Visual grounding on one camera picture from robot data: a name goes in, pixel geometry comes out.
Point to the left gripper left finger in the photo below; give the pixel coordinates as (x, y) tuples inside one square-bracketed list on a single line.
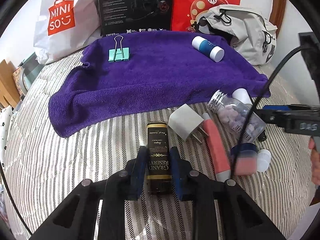
[(136, 171)]

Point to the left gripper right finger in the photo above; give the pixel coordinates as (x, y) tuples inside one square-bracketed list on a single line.
[(180, 175)]

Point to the black gold Grand Reserve lighter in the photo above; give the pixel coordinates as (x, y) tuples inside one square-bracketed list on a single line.
[(159, 176)]

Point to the white wall charger plug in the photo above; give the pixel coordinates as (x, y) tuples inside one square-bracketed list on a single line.
[(184, 121)]

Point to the blue white Vaseline balm stick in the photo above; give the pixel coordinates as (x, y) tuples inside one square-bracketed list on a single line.
[(207, 48)]

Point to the right hand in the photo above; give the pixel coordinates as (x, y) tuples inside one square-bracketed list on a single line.
[(314, 157)]

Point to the pink tube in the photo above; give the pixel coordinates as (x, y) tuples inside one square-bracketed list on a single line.
[(217, 151)]

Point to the small white cap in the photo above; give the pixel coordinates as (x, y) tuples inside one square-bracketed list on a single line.
[(263, 160)]

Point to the pink bottle blue cap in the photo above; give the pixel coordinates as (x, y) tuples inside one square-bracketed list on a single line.
[(247, 160)]

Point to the small white cylinder bottle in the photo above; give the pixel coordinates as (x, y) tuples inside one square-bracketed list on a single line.
[(242, 95)]

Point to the clear candy jar silver lid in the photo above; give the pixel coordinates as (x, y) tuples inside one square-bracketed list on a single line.
[(232, 113)]

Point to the striped bed cover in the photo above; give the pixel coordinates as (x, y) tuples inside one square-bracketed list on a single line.
[(42, 168)]

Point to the grey Nike backpack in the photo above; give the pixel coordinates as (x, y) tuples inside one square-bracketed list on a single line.
[(252, 35)]

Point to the purple towel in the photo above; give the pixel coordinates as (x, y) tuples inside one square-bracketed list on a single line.
[(163, 71)]

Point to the teal binder clip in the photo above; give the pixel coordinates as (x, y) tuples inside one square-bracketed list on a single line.
[(119, 53)]

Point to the black headset box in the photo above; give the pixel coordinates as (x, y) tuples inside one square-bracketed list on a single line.
[(126, 16)]

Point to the white Miniso shopping bag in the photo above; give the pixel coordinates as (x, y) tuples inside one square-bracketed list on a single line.
[(65, 26)]

